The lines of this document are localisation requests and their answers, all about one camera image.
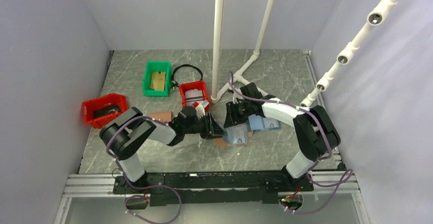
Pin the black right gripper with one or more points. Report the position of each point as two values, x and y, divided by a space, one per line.
232 118

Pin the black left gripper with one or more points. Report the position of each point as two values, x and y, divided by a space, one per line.
218 131

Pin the tan card holder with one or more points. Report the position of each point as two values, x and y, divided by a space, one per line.
164 116
236 136

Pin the blue card holder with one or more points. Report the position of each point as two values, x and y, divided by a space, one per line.
258 123

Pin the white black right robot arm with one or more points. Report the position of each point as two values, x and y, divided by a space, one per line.
315 132

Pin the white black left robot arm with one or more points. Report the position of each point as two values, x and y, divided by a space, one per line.
124 136

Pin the white cards in red bin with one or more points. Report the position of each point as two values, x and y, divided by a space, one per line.
193 95

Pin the tan closed card holder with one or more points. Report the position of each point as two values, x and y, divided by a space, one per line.
164 116

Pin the yellow cards in green bin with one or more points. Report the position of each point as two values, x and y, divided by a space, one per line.
158 80

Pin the small red bin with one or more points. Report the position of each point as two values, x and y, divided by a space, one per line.
194 85

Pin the green bin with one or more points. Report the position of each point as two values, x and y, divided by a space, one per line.
153 66

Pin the black item in red bin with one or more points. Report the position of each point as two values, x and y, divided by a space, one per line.
110 109

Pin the large red bin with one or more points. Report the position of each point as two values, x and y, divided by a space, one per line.
89 106

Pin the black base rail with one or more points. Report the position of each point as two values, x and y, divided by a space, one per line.
213 187

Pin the white PVC pipe frame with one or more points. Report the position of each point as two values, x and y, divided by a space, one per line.
217 93

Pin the white PVC camera pole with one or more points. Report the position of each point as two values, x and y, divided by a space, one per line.
375 18

